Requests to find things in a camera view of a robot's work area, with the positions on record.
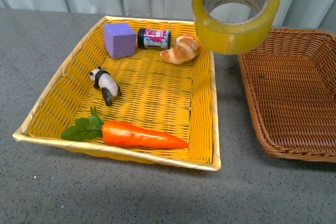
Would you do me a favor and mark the orange toy carrot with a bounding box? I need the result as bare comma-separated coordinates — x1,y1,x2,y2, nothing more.
60,107,188,149

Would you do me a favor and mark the small black labelled jar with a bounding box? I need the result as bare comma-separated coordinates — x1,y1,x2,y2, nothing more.
137,28,171,50

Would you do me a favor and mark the toy croissant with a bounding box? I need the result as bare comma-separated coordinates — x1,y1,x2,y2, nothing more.
160,34,201,65

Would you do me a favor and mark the toy panda figurine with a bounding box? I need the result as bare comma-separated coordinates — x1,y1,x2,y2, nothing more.
89,67,122,106

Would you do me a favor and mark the purple foam cube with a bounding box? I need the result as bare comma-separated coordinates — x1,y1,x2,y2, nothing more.
103,22,137,59

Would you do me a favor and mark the brown wicker basket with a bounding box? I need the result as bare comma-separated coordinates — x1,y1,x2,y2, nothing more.
238,28,335,163

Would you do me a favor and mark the yellow packing tape roll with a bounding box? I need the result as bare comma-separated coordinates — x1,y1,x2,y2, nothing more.
192,0,280,55

